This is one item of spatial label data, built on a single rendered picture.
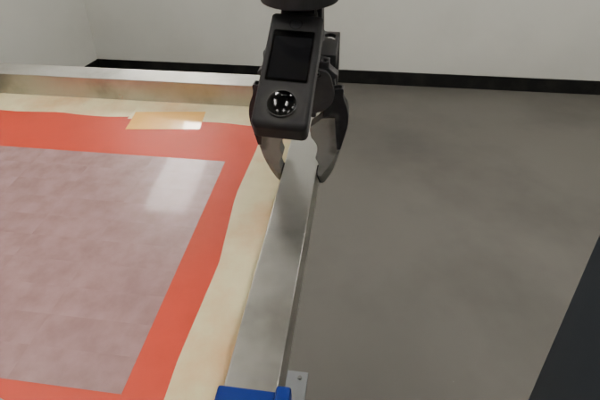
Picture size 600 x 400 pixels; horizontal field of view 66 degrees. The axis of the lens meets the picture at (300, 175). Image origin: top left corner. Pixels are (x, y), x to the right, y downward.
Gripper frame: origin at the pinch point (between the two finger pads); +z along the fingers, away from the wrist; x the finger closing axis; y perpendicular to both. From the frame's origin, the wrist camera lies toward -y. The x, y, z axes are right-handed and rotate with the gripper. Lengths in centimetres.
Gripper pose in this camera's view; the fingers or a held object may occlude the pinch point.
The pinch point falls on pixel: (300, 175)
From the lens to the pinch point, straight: 51.4
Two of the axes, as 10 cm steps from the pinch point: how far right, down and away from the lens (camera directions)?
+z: 0.2, 7.9, 6.2
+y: 1.4, -6.1, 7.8
